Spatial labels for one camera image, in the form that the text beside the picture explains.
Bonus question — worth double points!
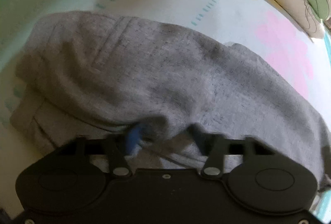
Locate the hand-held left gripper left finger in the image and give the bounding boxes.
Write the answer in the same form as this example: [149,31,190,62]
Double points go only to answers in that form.
[55,123,146,178]

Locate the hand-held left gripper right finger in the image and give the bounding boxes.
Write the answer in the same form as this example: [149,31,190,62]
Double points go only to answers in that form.
[186,123,275,179]

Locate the grey pants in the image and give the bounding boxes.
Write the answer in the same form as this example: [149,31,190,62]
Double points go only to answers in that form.
[10,10,331,181]

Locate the pastel printed bed sheet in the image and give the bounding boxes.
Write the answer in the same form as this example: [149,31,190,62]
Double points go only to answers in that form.
[0,0,331,224]

